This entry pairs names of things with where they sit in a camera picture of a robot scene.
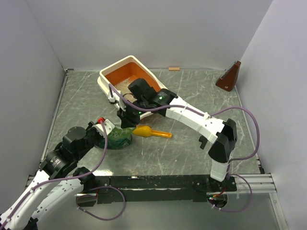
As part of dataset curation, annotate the green litter bag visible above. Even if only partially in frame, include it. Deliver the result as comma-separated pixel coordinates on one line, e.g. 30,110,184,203
107,127,135,150

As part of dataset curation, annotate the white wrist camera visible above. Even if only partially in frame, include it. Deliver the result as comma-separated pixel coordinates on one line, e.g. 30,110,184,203
94,117,116,137
107,89,126,111

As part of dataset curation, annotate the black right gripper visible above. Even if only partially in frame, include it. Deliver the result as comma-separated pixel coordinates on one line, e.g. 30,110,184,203
117,98,149,129

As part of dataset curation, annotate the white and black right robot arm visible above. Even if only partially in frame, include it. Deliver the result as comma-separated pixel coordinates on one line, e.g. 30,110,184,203
109,78,237,191

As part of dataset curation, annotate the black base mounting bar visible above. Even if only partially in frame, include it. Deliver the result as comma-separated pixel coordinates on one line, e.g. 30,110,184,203
82,175,230,204

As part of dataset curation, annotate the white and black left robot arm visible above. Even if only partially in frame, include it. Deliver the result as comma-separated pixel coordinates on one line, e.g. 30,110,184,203
0,118,115,230

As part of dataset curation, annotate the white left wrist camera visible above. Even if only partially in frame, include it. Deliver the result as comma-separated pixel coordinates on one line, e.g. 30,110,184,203
94,117,116,137

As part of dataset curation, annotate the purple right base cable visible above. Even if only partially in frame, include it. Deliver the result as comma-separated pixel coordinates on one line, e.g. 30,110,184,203
207,177,255,214

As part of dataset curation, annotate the brown wooden wedge stand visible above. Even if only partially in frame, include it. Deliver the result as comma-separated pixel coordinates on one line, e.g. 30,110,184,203
215,60,241,92

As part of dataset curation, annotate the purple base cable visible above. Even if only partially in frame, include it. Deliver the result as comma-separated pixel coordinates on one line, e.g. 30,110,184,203
75,185,126,221
207,177,255,214

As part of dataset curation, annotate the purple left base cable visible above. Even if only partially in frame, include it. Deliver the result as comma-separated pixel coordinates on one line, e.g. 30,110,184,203
75,185,126,221

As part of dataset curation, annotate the black bag clip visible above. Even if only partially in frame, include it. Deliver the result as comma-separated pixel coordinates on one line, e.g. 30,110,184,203
199,136,208,150

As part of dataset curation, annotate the small wooden block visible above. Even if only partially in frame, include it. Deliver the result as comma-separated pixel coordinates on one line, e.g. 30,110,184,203
168,67,180,71

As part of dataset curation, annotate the white and orange litter box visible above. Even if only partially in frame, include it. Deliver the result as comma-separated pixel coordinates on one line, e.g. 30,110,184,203
97,55,167,106

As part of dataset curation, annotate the grey cat litter pile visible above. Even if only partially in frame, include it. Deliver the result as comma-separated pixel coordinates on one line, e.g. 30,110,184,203
115,79,136,102

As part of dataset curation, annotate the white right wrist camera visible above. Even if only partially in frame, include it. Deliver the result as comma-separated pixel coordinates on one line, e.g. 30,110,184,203
107,89,126,111

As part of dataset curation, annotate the yellow plastic litter scoop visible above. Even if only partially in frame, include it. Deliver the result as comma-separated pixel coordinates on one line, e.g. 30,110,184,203
132,126,172,138

